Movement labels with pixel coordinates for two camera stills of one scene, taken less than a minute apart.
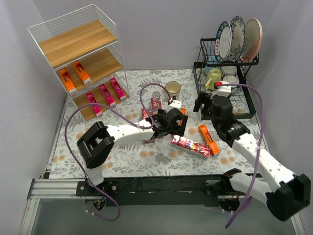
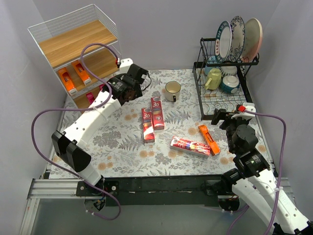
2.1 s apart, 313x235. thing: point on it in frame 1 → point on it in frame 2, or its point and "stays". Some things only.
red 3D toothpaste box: [195, 149] stays
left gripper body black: [180, 121] → [138, 73]
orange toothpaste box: [67, 81] stays
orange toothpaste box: [212, 145] stays
